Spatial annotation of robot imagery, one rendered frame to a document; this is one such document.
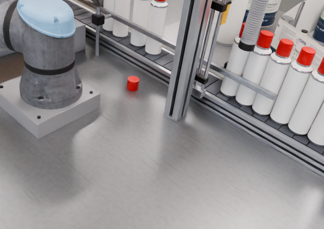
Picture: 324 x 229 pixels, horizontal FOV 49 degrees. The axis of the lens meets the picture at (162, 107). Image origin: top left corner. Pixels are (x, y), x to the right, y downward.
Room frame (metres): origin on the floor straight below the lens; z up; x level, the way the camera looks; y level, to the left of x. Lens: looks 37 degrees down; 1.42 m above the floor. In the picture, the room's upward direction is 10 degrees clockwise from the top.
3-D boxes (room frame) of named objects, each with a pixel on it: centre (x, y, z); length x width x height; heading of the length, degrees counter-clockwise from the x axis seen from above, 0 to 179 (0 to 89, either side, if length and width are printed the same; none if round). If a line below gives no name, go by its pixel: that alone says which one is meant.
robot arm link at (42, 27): (0.72, 0.29, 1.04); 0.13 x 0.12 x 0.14; 85
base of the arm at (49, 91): (0.72, 0.28, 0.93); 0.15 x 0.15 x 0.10
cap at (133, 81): (0.86, 0.09, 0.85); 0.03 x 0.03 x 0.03
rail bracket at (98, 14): (1.03, 0.23, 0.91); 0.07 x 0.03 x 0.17; 146
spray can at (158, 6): (1.01, 0.06, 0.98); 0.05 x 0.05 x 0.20
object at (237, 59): (0.85, -0.18, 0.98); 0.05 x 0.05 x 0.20
